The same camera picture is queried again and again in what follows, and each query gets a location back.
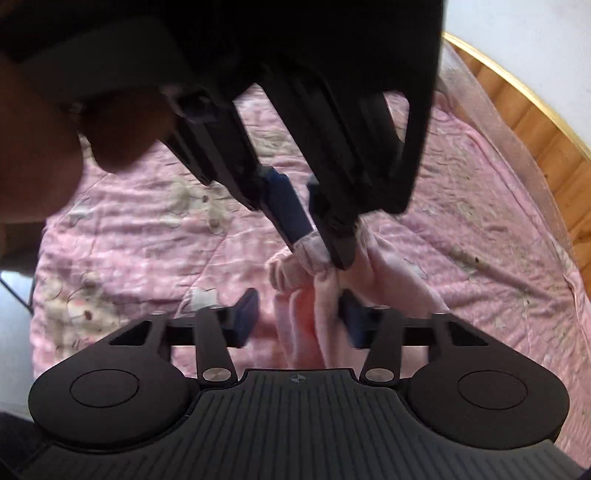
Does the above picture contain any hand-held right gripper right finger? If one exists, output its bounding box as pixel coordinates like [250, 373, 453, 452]
[337, 291, 490, 384]

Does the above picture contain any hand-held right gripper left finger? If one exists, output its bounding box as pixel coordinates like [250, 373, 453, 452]
[108, 288, 260, 384]

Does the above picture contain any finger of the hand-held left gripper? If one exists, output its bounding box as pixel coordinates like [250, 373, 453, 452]
[161, 92, 317, 250]
[259, 78, 437, 271]

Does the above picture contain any pink garment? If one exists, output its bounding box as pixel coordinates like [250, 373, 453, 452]
[267, 222, 455, 370]

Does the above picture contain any person's left hand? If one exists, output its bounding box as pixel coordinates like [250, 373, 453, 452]
[0, 55, 174, 227]

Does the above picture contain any pink bear-print bedspread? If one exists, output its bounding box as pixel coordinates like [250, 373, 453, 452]
[30, 88, 591, 384]

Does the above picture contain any clear bubble wrap sheet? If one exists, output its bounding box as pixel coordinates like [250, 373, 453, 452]
[436, 44, 583, 278]

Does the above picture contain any wooden headboard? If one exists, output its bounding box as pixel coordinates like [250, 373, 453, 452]
[443, 31, 591, 278]

